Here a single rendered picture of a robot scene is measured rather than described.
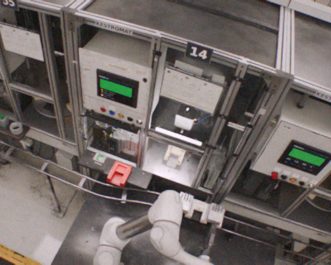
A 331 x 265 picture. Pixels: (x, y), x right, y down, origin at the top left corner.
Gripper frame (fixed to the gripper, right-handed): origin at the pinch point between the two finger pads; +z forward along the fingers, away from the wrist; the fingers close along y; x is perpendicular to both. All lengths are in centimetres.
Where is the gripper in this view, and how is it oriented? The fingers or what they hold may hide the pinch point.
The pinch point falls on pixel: (211, 229)
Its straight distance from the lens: 213.0
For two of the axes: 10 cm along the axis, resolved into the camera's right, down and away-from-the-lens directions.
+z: 3.0, -7.1, 6.4
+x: -9.4, -3.2, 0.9
